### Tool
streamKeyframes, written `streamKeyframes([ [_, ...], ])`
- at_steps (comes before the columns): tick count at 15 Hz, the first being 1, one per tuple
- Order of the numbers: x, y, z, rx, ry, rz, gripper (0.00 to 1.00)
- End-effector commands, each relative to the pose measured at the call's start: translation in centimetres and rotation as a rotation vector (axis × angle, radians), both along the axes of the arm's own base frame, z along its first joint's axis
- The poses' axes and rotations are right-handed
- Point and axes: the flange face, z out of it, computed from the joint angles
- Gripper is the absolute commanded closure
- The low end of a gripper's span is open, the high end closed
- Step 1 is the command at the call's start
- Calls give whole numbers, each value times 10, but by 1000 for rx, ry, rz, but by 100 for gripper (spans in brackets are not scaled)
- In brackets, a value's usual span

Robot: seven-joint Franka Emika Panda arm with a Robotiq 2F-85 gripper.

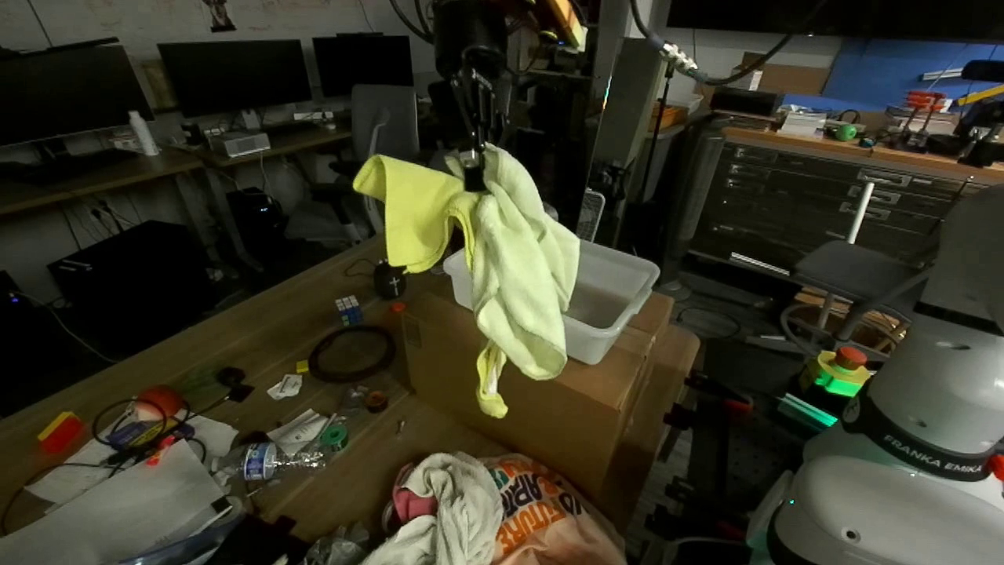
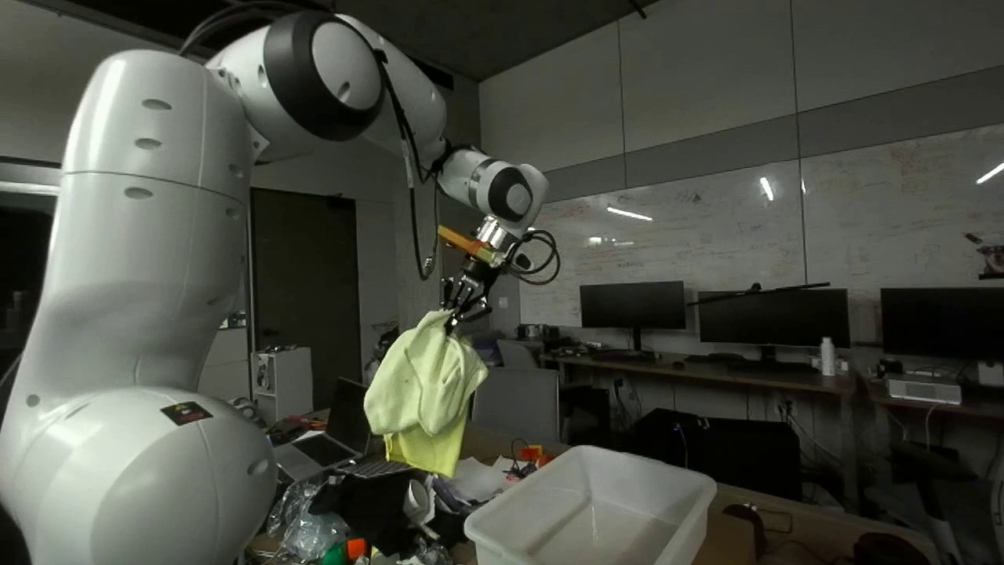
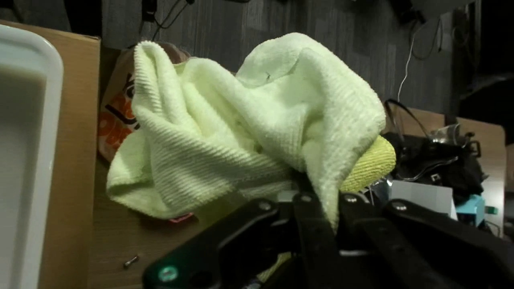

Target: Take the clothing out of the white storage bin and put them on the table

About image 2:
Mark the open laptop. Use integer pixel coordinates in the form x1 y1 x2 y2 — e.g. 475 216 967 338
268 379 373 467

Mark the black monitor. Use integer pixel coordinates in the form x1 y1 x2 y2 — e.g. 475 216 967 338
881 289 1004 360
580 281 687 330
695 289 851 344

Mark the long wooden desk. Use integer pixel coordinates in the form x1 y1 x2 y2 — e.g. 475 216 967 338
547 355 861 506

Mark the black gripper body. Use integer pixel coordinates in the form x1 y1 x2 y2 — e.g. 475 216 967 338
442 264 500 320

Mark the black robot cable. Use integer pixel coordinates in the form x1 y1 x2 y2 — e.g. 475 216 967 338
371 43 564 289

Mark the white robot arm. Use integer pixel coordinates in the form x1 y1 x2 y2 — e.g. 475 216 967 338
0 10 548 565

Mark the right black monitor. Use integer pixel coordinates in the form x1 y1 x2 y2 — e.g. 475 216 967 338
881 289 1004 360

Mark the middle black monitor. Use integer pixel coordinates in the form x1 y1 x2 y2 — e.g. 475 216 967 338
695 289 851 344

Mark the left black monitor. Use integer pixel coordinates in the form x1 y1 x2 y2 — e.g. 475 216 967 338
580 281 687 330

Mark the light green cloth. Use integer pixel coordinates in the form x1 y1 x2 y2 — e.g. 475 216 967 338
363 309 488 477

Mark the white spray bottle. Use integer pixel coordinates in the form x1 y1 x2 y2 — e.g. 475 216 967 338
818 334 839 377

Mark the white plastic storage bin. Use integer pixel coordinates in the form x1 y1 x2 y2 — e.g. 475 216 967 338
465 445 718 565

